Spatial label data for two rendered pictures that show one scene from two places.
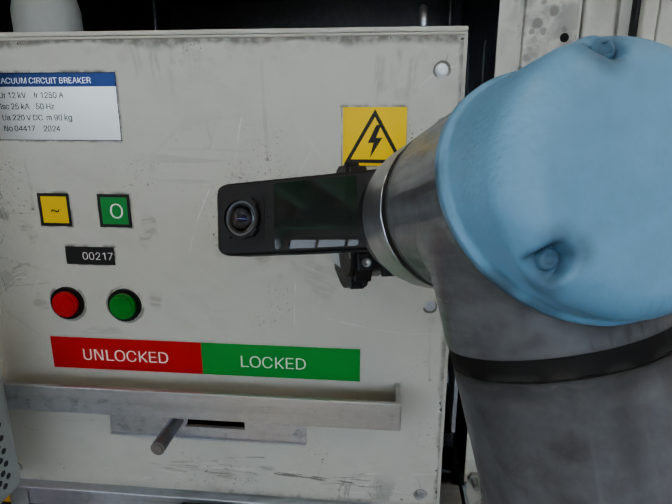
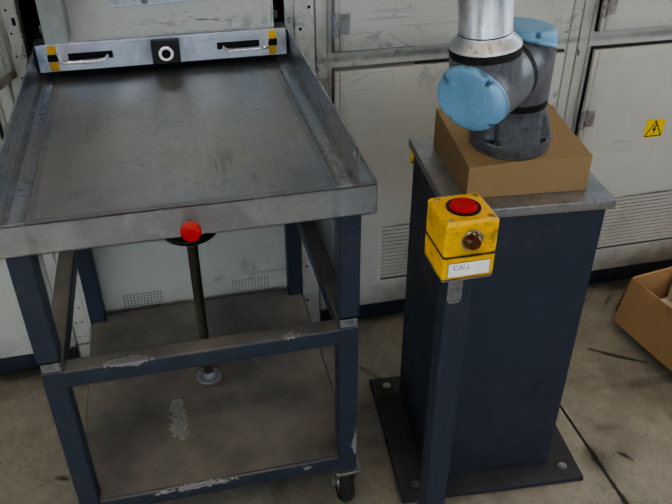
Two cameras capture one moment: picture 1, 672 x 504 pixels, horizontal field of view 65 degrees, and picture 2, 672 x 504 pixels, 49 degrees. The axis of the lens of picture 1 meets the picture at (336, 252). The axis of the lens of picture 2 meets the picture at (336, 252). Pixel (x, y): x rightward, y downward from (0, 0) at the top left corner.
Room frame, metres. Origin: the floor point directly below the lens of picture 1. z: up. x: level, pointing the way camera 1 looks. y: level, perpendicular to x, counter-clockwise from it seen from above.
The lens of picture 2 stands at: (-1.17, 0.30, 1.43)
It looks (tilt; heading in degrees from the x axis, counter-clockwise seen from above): 34 degrees down; 341
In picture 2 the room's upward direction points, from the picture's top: straight up
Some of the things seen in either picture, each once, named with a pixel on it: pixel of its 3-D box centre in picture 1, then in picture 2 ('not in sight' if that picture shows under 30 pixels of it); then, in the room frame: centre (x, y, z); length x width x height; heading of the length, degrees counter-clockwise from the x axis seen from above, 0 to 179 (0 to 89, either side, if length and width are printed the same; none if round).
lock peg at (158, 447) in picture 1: (169, 423); not in sight; (0.46, 0.17, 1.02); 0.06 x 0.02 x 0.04; 174
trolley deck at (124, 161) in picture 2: not in sight; (177, 132); (0.20, 0.16, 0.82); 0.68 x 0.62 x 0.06; 175
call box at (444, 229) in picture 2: not in sight; (460, 236); (-0.37, -0.17, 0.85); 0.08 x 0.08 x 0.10; 85
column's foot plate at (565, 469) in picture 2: not in sight; (468, 425); (-0.02, -0.45, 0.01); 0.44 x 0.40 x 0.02; 80
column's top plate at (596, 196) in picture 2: not in sight; (504, 170); (-0.02, -0.45, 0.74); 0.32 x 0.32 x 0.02; 80
